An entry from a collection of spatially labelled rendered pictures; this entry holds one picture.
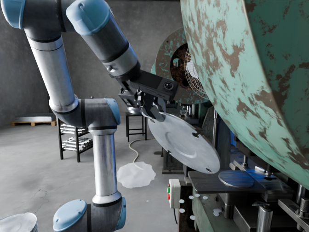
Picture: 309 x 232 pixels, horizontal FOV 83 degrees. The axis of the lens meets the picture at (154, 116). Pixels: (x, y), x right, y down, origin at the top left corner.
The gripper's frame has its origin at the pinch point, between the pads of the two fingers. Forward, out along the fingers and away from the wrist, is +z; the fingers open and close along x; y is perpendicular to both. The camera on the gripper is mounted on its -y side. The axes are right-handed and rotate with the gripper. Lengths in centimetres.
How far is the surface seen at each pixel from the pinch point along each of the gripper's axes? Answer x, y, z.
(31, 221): 64, 97, 48
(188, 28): -0.3, -16.2, -26.1
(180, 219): 22, 8, 65
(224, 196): 9.1, -15.5, 34.8
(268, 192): 2.8, -28.7, 34.6
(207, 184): 8.5, -10.5, 28.0
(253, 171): -5.9, -22.6, 42.3
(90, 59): -346, 597, 194
